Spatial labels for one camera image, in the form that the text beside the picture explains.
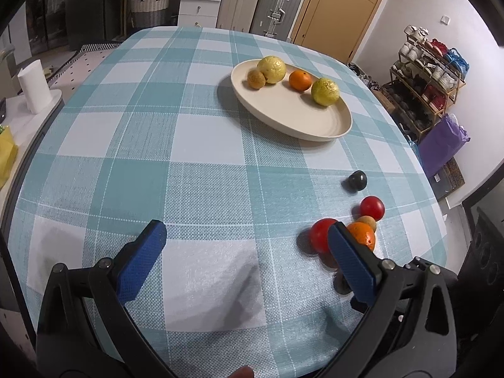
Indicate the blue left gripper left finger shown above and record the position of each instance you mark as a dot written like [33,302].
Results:
[136,259]

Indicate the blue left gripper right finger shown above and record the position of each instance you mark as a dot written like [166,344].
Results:
[357,262]

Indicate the orange tangerine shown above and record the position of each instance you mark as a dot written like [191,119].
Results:
[300,81]
[363,234]

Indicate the small brown kiwi fruit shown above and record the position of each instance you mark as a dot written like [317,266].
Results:
[370,221]

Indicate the red tomato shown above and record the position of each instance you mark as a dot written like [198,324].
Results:
[373,207]
[318,235]

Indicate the dark plum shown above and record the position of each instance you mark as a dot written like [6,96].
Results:
[357,181]
[340,284]

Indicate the teal checked tablecloth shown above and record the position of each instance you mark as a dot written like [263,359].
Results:
[156,132]

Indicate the purple bag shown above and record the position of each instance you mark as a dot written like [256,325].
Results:
[442,142]

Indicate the yellow plastic bag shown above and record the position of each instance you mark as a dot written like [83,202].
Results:
[8,154]

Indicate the white side table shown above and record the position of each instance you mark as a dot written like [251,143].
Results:
[27,130]

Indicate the yellow-green citrus fruit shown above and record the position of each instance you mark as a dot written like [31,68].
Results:
[325,92]

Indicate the dotted floor rug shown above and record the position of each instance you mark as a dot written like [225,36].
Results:
[74,72]

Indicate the small brown round fruit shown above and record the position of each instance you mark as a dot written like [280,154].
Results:
[256,79]

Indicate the shoe rack with shoes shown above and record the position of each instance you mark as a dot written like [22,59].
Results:
[425,82]

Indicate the orange tangerine on plate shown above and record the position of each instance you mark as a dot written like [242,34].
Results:
[300,81]

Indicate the white paper towel roll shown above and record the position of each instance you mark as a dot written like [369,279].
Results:
[34,87]

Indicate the large yellow citrus fruit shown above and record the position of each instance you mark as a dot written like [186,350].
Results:
[273,68]

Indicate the woven laundry basket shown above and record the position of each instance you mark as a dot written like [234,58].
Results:
[149,13]

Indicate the wooden door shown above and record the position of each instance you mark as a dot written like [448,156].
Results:
[333,27]

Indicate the silver suitcase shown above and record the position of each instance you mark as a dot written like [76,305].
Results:
[274,18]

